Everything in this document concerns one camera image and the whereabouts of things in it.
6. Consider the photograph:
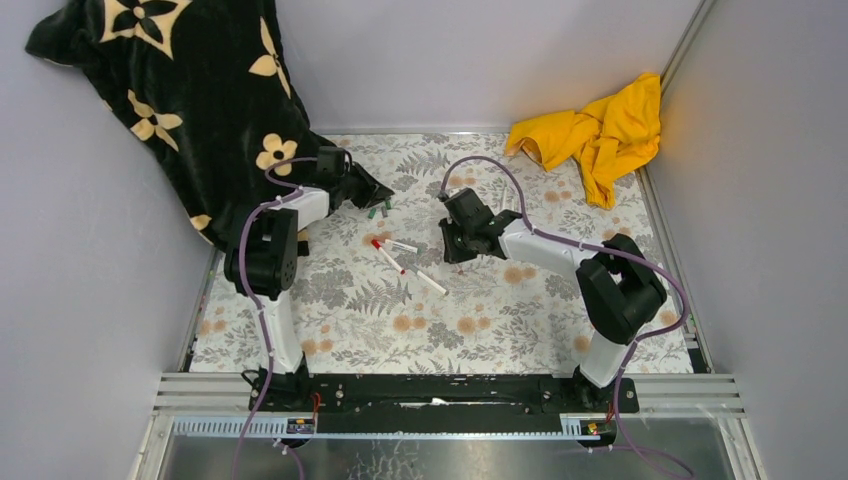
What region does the black floral plush blanket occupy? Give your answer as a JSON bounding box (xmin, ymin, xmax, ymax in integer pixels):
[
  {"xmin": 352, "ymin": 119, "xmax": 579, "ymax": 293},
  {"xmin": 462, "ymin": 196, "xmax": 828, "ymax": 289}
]
[{"xmin": 25, "ymin": 1, "xmax": 326, "ymax": 248}]

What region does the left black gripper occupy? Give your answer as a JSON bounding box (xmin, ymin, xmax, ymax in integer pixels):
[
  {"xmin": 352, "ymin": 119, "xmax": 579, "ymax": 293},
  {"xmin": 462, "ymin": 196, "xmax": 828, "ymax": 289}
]
[{"xmin": 333, "ymin": 162, "xmax": 390, "ymax": 209}]

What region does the floral patterned table mat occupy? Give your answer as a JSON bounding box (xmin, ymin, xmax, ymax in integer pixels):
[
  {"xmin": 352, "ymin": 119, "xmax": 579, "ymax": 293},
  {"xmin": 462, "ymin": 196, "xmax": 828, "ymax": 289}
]
[{"xmin": 188, "ymin": 133, "xmax": 695, "ymax": 376}]

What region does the red capped white marker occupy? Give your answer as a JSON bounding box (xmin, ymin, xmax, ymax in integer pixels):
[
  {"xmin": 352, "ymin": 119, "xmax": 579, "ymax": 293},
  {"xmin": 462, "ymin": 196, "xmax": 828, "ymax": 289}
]
[{"xmin": 371, "ymin": 239, "xmax": 406, "ymax": 275}]

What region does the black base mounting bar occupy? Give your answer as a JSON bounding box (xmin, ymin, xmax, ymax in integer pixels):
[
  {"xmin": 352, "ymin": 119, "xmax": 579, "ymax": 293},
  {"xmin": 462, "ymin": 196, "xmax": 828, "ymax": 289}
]
[{"xmin": 241, "ymin": 367, "xmax": 640, "ymax": 422}]

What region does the yellow cloth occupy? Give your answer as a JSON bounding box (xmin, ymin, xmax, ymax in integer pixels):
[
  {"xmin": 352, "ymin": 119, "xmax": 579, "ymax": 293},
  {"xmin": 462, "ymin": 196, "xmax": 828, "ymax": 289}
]
[{"xmin": 504, "ymin": 73, "xmax": 662, "ymax": 210}]

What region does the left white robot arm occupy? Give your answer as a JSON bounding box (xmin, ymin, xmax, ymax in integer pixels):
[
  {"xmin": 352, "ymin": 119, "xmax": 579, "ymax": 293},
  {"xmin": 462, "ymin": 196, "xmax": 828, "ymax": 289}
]
[{"xmin": 224, "ymin": 147, "xmax": 395, "ymax": 411}]

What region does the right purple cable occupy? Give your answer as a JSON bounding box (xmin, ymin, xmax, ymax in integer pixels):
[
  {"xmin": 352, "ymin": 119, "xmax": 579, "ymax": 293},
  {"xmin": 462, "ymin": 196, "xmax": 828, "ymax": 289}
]
[{"xmin": 437, "ymin": 155, "xmax": 694, "ymax": 478}]

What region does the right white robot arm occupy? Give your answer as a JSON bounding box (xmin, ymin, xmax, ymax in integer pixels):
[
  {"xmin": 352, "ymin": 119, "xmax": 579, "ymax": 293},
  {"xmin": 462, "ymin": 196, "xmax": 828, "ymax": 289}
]
[{"xmin": 438, "ymin": 188, "xmax": 667, "ymax": 412}]

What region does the grey capped white marker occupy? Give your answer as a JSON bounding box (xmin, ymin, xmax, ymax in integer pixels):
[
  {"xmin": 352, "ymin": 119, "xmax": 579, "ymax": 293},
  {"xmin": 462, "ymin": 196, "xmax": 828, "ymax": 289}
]
[{"xmin": 408, "ymin": 266, "xmax": 449, "ymax": 296}]

